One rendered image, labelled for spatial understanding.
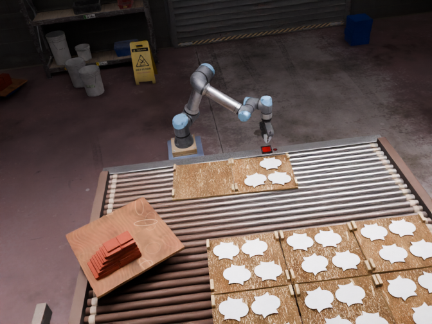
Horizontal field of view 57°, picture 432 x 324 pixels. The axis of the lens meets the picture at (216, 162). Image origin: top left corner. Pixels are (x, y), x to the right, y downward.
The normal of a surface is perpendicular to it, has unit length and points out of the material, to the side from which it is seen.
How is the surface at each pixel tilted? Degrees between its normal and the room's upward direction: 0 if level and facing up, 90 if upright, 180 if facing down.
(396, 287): 0
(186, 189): 0
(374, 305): 0
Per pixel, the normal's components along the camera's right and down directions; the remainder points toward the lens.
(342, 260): -0.08, -0.78
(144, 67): 0.05, 0.42
